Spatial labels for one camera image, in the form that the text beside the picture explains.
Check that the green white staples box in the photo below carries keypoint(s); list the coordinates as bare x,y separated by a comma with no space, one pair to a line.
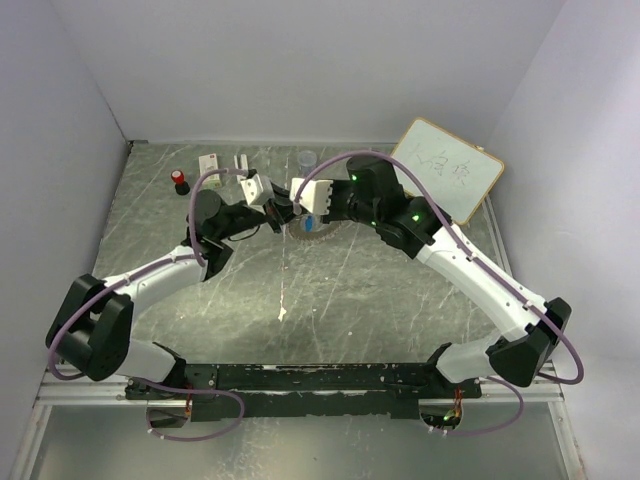
209,162

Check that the aluminium rail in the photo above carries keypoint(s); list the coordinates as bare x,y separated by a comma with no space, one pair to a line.
111,392

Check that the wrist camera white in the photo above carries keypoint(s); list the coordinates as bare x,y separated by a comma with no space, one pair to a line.
315,198
257,190

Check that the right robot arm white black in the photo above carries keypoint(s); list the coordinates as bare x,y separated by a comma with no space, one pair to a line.
526,324

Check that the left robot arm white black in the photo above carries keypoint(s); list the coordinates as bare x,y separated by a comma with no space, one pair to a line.
92,330

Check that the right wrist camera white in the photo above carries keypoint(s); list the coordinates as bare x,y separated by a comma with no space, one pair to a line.
315,198

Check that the white small stapler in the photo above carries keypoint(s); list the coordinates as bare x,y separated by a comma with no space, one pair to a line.
241,162

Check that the clear jar of paperclips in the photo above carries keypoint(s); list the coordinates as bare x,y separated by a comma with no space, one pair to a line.
307,161

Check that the metal disc keyring holder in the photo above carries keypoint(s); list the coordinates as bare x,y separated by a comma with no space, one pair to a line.
322,231

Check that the whiteboard with yellow frame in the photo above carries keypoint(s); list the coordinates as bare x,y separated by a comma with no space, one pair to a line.
457,174

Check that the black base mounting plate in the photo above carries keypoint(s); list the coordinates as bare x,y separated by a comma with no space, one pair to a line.
287,391

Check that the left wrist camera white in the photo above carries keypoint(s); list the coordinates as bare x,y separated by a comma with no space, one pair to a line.
257,190

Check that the red black stamp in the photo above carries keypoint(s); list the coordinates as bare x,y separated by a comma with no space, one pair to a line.
181,185

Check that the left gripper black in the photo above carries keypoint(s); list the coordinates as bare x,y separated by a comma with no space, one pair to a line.
276,214

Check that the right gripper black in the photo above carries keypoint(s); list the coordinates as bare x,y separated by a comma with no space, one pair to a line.
333,214

